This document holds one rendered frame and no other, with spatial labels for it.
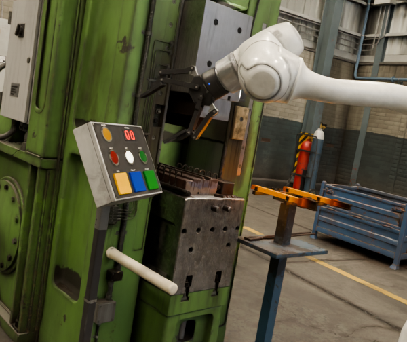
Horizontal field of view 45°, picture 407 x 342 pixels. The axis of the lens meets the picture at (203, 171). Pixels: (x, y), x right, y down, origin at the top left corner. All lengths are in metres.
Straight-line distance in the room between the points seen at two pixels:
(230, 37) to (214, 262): 1.05
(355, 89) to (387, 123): 9.87
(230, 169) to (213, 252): 0.48
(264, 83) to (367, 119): 10.36
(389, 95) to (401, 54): 10.08
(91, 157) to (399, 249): 4.40
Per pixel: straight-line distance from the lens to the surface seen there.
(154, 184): 1.88
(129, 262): 2.09
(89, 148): 1.69
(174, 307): 2.31
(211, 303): 2.47
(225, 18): 2.27
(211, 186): 2.31
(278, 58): 1.03
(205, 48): 2.19
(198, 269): 2.32
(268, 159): 10.26
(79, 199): 2.45
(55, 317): 2.59
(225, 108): 2.29
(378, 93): 1.20
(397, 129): 10.85
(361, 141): 11.36
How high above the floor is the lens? 1.29
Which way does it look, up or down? 7 degrees down
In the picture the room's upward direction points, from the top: 9 degrees clockwise
